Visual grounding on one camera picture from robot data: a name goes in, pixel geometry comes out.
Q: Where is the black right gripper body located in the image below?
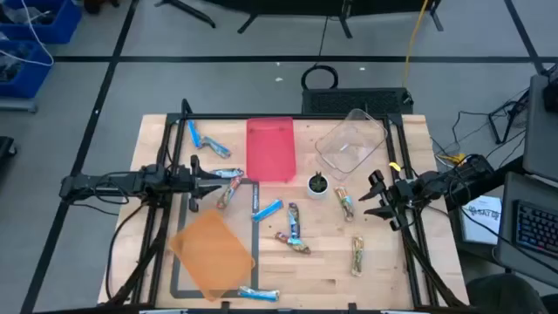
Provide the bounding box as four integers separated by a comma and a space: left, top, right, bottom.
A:
369, 169, 416, 233

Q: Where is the black looped cable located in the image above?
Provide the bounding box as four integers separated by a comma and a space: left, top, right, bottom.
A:
300, 17, 340, 92

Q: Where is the white printed paper box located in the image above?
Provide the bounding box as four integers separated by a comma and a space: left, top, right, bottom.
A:
460, 195, 503, 245

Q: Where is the pink translucent plastic bin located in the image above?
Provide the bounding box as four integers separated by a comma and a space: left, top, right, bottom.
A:
245, 116, 298, 183

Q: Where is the blue orange-ended granola bar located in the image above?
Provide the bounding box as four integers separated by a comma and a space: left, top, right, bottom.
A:
238, 285, 281, 303

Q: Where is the green red Chewy granola bar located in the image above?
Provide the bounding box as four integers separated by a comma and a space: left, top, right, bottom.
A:
274, 231, 312, 256
333, 186, 355, 222
216, 176, 242, 210

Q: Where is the orange translucent plastic bin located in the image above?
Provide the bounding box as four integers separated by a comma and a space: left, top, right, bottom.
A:
168, 208, 257, 303

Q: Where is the black partition panel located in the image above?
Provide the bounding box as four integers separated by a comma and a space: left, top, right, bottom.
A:
204, 0, 354, 39
344, 0, 445, 32

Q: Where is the blue red-ended granola bar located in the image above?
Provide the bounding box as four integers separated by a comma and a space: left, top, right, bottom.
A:
251, 199, 284, 223

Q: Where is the blue dark-ended granola bar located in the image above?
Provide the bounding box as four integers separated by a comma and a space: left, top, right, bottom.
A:
287, 201, 303, 246

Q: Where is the black aluminium rig frame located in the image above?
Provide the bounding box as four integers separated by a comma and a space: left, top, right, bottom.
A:
102, 99, 470, 309

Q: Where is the small plant in white pot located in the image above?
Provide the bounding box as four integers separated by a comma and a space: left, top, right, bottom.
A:
306, 170, 330, 201

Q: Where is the clear plastic bin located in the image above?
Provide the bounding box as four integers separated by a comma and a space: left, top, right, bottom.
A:
314, 107, 389, 182

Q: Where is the yellow hanging cable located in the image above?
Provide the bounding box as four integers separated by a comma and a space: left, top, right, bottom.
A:
401, 0, 431, 88

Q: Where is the blue storage crate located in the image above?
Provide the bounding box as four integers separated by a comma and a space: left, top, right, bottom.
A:
0, 0, 56, 69

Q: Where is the grey desk with keyboard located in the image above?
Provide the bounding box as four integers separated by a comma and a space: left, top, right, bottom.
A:
492, 172, 558, 289

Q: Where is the blue storage bin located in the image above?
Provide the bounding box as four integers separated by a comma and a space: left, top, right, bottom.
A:
0, 39, 54, 99
0, 0, 83, 44

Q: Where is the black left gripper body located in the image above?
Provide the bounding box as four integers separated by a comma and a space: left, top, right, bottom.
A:
175, 154, 205, 214

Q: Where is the black computer case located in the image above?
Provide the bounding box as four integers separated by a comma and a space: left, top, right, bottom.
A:
301, 86, 414, 117

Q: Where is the black keyboard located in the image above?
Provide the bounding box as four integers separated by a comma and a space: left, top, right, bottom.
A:
514, 200, 558, 258

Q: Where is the dark office chair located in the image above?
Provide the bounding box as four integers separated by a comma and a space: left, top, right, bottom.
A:
466, 273, 550, 314

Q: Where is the light blue granola bar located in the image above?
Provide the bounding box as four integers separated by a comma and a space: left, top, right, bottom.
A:
210, 167, 245, 179
201, 135, 232, 160

